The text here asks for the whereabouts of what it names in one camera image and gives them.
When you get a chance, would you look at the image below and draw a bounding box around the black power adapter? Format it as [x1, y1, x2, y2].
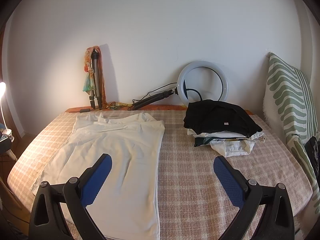
[80, 108, 91, 113]

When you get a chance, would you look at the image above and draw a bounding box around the white ring light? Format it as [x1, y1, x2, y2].
[176, 61, 228, 106]

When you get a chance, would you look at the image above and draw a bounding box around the black ring light tripod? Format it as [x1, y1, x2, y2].
[130, 89, 175, 111]

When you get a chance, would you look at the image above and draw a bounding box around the colourful orange scarf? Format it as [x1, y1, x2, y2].
[82, 46, 107, 109]

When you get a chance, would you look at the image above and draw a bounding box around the grey folded tripod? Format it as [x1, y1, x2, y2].
[89, 49, 103, 109]

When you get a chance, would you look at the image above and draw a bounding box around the orange bed sheet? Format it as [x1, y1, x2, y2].
[65, 105, 253, 115]

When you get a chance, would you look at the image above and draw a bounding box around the black folded garment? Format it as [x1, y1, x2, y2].
[183, 99, 263, 138]

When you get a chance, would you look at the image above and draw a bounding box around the white tank top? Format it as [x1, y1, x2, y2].
[31, 113, 165, 239]

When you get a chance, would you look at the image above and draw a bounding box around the pink plaid bed blanket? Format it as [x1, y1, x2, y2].
[7, 110, 312, 239]

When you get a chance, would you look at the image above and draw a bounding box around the green white patterned pillow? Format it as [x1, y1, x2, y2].
[264, 53, 319, 216]

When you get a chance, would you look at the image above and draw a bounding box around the white folded clothes stack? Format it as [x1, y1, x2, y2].
[187, 129, 265, 158]

